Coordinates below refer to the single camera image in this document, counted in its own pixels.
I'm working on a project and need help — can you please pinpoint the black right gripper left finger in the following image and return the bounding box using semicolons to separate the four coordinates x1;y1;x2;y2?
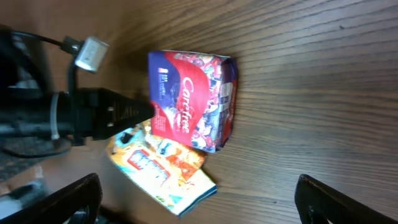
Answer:
1;173;103;224

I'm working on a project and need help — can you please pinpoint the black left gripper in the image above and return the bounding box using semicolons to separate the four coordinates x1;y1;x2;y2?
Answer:
1;88;155;156

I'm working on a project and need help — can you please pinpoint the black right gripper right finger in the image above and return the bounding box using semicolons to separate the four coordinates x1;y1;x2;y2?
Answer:
294;174;397;224

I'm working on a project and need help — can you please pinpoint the yellow snack packet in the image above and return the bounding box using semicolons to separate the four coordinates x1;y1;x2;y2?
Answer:
108;120;217;217

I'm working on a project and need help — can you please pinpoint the purple red pad pack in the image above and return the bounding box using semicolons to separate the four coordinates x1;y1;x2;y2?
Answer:
148;50;238;153

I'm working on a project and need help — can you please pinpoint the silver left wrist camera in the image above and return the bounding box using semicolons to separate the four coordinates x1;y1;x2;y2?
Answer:
75;36;109;73

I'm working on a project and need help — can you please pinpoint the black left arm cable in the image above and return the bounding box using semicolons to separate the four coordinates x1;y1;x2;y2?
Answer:
12;30;82;55

